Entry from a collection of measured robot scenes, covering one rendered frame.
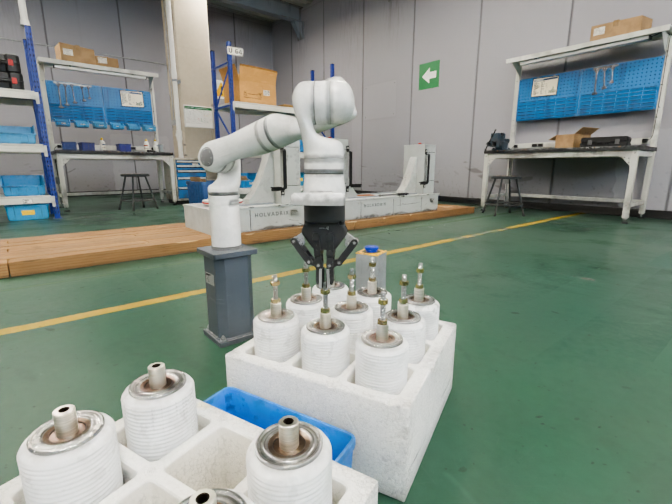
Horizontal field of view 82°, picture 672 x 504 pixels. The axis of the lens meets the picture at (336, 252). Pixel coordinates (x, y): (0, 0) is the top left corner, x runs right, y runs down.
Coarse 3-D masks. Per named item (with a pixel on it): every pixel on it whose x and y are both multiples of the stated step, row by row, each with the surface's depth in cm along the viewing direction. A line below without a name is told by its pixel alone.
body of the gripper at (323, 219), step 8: (304, 208) 69; (312, 208) 67; (320, 208) 66; (328, 208) 66; (336, 208) 67; (344, 208) 69; (304, 216) 69; (312, 216) 67; (320, 216) 66; (328, 216) 67; (336, 216) 67; (344, 216) 69; (304, 224) 70; (312, 224) 70; (320, 224) 69; (328, 224) 69; (336, 224) 69; (344, 224) 69; (304, 232) 70; (312, 232) 70; (320, 232) 70; (328, 232) 70; (336, 232) 69; (344, 232) 69; (312, 240) 70; (320, 240) 70; (336, 240) 70; (320, 248) 71
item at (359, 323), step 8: (336, 312) 83; (368, 312) 83; (344, 320) 81; (352, 320) 81; (360, 320) 81; (368, 320) 83; (352, 328) 81; (360, 328) 82; (368, 328) 83; (352, 336) 82; (352, 344) 82
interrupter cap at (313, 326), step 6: (318, 318) 78; (306, 324) 75; (312, 324) 75; (318, 324) 76; (336, 324) 75; (342, 324) 75; (312, 330) 72; (318, 330) 72; (324, 330) 72; (330, 330) 72; (336, 330) 72; (342, 330) 73
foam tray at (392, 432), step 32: (352, 352) 80; (448, 352) 88; (256, 384) 76; (288, 384) 72; (320, 384) 68; (352, 384) 68; (416, 384) 68; (448, 384) 93; (320, 416) 70; (352, 416) 66; (384, 416) 63; (416, 416) 66; (384, 448) 65; (416, 448) 69; (384, 480) 66
